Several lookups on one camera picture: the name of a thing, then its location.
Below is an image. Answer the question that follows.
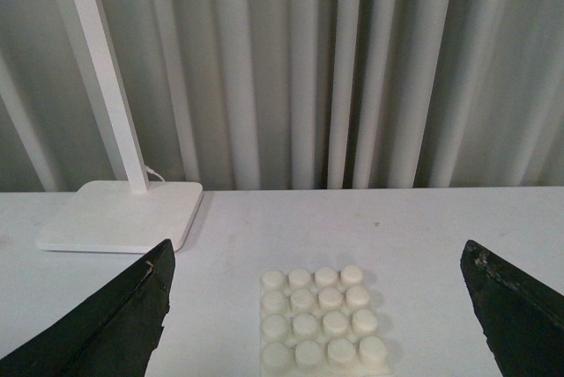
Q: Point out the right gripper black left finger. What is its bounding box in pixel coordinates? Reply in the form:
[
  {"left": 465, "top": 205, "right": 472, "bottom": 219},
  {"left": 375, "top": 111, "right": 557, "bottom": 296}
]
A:
[{"left": 1, "top": 240, "right": 175, "bottom": 376}]

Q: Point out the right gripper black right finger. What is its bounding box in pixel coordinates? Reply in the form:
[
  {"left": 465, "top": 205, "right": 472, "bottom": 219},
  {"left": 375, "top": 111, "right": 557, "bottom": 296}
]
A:
[{"left": 460, "top": 240, "right": 563, "bottom": 376}]

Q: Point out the white desk lamp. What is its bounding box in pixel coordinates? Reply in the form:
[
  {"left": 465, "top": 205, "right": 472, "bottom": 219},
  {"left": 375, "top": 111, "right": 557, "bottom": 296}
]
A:
[{"left": 37, "top": 0, "right": 203, "bottom": 254}]

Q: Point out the grey pleated curtain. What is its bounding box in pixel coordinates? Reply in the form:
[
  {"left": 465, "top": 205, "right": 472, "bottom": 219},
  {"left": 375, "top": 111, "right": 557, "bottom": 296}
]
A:
[{"left": 1, "top": 0, "right": 563, "bottom": 192}]

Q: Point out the white studded base plate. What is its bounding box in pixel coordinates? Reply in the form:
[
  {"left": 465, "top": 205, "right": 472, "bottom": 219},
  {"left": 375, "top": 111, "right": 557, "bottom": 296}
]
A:
[{"left": 260, "top": 265, "right": 392, "bottom": 376}]

